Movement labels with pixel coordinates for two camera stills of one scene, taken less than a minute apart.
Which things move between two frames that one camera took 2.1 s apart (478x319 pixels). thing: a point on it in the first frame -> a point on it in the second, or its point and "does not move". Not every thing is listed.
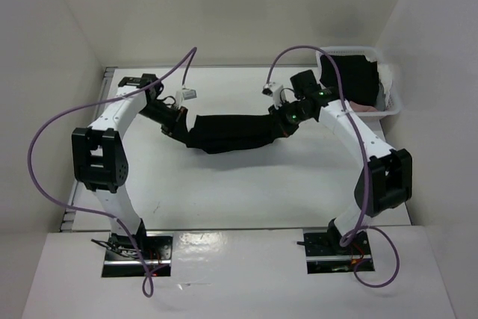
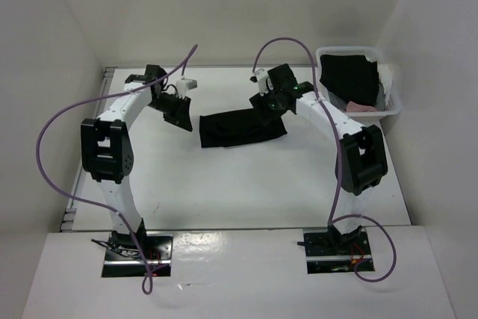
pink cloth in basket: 358,107 does not move
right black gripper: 278,118 -> 260,102
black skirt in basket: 359,77 does not move
